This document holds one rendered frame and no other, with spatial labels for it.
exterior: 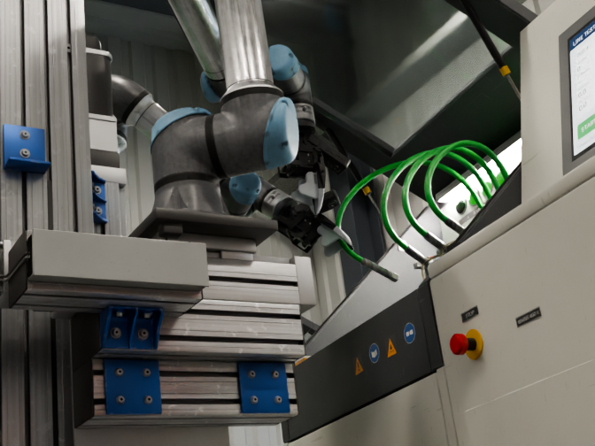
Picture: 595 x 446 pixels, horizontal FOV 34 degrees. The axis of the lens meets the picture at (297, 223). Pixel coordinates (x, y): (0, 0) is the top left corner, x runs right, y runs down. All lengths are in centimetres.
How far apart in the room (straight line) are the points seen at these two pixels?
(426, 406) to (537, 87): 72
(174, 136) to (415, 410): 66
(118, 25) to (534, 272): 889
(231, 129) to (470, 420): 64
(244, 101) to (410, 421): 67
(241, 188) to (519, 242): 86
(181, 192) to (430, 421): 61
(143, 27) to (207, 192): 868
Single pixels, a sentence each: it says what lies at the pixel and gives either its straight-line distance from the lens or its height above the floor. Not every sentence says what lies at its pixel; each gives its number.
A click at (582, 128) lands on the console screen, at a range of 190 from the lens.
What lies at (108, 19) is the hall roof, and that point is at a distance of 1020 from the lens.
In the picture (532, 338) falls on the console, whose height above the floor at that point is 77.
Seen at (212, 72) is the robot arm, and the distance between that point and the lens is 212.
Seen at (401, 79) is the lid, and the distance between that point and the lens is 250.
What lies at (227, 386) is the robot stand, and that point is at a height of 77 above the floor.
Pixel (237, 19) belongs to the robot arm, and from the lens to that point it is 178.
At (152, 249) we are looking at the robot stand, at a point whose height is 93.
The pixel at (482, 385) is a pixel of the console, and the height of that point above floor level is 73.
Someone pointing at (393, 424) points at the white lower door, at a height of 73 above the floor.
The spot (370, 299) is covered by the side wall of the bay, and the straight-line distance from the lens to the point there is 253.
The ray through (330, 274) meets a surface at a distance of 995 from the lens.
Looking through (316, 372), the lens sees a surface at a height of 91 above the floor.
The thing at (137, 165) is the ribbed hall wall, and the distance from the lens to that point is 982.
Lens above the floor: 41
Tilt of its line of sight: 22 degrees up
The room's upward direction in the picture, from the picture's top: 7 degrees counter-clockwise
